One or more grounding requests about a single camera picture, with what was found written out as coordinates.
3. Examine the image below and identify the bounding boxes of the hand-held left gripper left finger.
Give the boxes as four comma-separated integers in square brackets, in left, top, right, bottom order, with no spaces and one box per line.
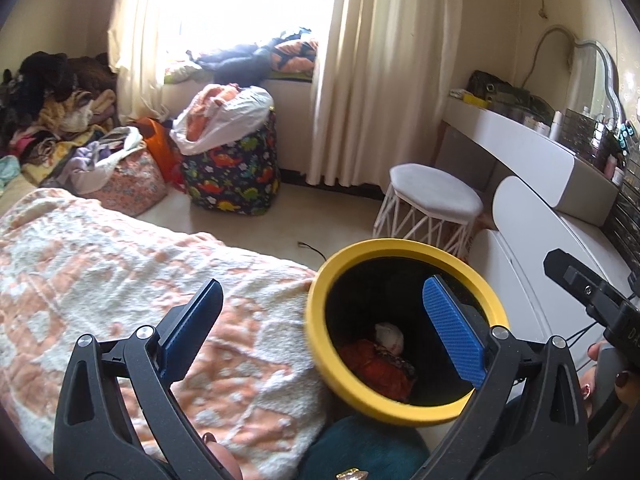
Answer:
[52,278,236,480]

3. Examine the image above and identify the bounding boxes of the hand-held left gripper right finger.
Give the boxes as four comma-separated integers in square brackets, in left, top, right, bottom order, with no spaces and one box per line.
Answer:
[415,275,591,480]

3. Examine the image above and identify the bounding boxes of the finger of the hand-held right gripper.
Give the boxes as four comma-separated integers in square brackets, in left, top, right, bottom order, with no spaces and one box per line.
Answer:
[544,249,640,358]

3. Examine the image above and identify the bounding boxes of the red plastic bag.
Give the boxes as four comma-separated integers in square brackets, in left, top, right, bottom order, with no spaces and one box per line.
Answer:
[350,338,418,403]

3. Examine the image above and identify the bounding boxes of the yellow rimmed black bin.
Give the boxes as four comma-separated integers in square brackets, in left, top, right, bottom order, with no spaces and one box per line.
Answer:
[305,239,511,428]

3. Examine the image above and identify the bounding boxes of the person's right hand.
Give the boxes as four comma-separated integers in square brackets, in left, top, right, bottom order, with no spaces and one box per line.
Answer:
[580,342,640,407]

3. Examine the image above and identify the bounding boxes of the person's left hand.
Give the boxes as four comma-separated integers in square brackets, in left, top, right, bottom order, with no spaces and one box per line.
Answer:
[202,432,243,480]

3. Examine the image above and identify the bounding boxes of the peach white printed blanket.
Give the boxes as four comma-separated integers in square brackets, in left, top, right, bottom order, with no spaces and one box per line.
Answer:
[0,187,331,480]

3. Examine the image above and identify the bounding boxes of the person's teal trousers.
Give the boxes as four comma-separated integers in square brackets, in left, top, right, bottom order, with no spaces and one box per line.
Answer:
[299,415,432,480]

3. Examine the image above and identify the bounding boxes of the pink floral fabric bag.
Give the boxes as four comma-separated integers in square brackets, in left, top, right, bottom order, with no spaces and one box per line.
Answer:
[75,145,168,218]

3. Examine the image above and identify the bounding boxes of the dinosaur print laundry basket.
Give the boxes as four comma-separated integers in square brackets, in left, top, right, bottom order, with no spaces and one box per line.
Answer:
[181,110,281,218]

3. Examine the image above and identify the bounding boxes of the clear cosmetics organizer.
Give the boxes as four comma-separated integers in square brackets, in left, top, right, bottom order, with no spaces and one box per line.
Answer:
[562,109,640,261]

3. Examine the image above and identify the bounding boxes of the orange plastic bag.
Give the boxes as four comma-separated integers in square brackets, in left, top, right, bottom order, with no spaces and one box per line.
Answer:
[135,117,183,191]

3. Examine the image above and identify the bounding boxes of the white vanity desk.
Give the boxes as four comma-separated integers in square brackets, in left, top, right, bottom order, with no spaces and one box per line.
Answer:
[440,95,640,351]

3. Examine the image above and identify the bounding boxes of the lavender garment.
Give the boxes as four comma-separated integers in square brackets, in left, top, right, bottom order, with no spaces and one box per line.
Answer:
[67,152,102,182]

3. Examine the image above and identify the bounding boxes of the ornate vanity mirror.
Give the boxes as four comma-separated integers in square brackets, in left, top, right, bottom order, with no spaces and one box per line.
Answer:
[572,40,626,127]

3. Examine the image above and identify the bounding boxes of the white bag with clothes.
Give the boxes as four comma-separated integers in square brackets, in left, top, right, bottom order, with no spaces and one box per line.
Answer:
[170,85,275,157]

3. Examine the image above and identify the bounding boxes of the orange clothes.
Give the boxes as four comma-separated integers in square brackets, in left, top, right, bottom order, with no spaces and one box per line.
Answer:
[186,82,243,141]

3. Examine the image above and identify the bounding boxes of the dark camouflage bag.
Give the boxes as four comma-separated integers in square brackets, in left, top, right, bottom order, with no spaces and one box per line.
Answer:
[467,70,553,116]

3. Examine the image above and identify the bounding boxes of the light blue cloth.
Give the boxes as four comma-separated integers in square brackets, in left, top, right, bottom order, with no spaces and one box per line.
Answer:
[0,156,21,187]

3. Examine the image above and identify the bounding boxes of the pile of clothes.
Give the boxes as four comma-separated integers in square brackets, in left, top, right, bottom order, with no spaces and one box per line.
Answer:
[0,51,121,186]

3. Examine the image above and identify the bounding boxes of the clothes heap on sill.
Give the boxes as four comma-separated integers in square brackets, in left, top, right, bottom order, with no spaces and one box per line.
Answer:
[165,30,321,83]

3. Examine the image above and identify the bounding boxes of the cream curtain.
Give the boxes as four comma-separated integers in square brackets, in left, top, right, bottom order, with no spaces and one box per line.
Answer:
[305,0,468,191]
[107,0,211,128]

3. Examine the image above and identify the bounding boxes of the black floor cable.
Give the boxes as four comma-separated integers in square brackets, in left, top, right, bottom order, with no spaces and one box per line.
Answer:
[297,241,326,263]

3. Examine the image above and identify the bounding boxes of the white wire stool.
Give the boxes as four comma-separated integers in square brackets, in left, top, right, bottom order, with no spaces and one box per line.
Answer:
[372,162,485,261]

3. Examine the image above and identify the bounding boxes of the grey curved cable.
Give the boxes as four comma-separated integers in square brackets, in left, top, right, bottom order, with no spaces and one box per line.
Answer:
[522,24,578,88]

